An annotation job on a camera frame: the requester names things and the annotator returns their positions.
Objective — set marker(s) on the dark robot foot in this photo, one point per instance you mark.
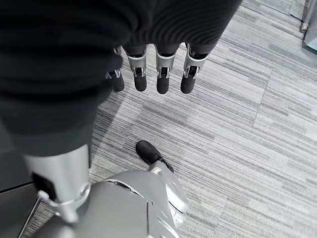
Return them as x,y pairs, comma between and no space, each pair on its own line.
149,153

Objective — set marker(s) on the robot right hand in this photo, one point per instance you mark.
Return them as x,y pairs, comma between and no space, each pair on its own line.
62,49

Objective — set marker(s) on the silver robot leg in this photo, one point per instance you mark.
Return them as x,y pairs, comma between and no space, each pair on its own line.
128,205

